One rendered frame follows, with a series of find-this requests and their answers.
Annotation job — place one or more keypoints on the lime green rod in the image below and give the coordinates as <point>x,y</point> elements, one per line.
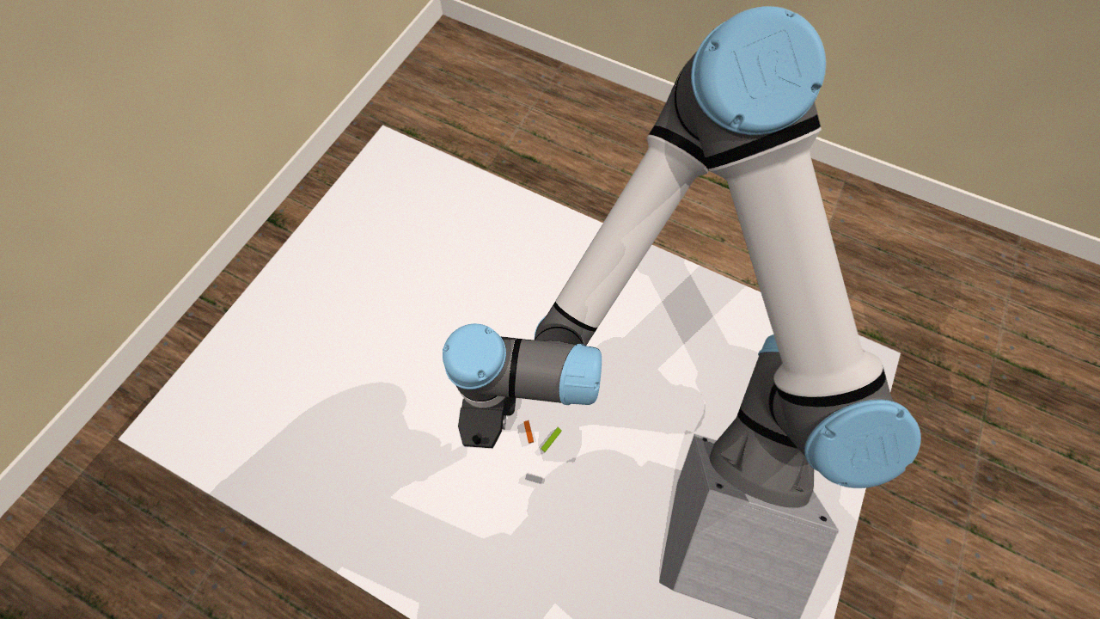
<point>551,439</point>

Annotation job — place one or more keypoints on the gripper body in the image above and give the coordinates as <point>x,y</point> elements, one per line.
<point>480,422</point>

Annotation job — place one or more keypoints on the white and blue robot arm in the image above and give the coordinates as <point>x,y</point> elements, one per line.
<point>752,87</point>

